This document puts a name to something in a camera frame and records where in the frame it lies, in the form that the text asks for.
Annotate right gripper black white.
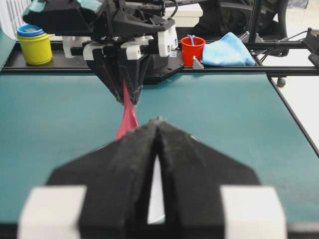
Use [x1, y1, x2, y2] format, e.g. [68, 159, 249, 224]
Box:
[62, 18, 177, 105]

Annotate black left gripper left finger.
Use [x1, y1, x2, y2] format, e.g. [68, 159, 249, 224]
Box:
[17, 119, 160, 239]

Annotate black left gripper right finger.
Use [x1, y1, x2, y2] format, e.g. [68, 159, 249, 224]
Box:
[154, 117, 288, 239]

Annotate pink plastic spoon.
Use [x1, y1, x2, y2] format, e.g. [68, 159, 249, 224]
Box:
[116, 80, 138, 140]

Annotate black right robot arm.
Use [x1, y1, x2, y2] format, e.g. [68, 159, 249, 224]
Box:
[60, 0, 178, 105]

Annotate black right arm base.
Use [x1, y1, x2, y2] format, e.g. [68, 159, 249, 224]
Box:
[144, 51, 184, 85]

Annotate white round bowl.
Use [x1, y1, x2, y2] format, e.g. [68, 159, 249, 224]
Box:
[94, 134, 200, 225]

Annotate red plastic cup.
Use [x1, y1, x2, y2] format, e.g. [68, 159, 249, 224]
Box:
[180, 35, 206, 67]

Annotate green mat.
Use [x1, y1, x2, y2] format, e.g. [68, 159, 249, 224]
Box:
[0, 73, 319, 224]

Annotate stacked yellow blue cups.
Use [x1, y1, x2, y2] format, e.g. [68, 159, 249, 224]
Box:
[16, 24, 52, 65]

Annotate light blue cloth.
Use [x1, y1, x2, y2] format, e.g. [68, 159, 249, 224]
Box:
[201, 32, 255, 67]

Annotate metal corner bracket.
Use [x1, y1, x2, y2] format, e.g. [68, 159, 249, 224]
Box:
[192, 56, 204, 70]

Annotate black right frame rail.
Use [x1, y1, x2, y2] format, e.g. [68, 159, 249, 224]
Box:
[1, 41, 319, 77]

